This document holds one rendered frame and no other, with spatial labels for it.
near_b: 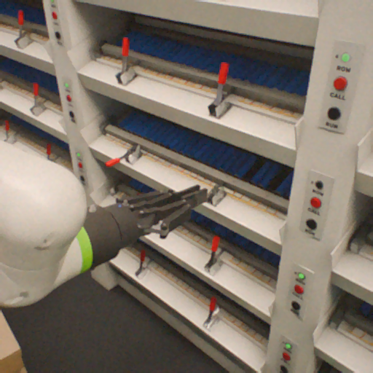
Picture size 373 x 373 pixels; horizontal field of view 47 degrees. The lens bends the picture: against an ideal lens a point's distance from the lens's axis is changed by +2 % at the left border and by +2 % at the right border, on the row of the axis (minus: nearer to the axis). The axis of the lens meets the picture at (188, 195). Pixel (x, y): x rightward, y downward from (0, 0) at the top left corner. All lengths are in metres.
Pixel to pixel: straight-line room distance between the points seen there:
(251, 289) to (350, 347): 0.22
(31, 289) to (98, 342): 0.78
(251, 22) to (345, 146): 0.23
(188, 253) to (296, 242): 0.35
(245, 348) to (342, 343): 0.29
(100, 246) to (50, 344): 0.77
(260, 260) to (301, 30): 0.51
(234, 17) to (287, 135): 0.20
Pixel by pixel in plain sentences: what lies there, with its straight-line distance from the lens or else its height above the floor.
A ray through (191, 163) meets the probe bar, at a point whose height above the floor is 0.59.
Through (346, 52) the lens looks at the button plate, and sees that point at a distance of 0.62.
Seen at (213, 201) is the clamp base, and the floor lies 0.56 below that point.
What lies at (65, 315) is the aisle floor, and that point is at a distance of 1.43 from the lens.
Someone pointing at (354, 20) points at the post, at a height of 0.93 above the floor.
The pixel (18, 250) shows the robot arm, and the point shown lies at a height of 0.74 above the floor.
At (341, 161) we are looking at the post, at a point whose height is 0.74.
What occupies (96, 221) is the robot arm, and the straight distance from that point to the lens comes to 0.64.
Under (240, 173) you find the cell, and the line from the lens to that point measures 0.90.
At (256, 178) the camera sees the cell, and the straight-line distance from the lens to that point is 0.88.
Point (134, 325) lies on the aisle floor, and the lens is 1.36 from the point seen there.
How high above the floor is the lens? 1.04
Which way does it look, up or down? 33 degrees down
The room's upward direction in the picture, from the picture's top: straight up
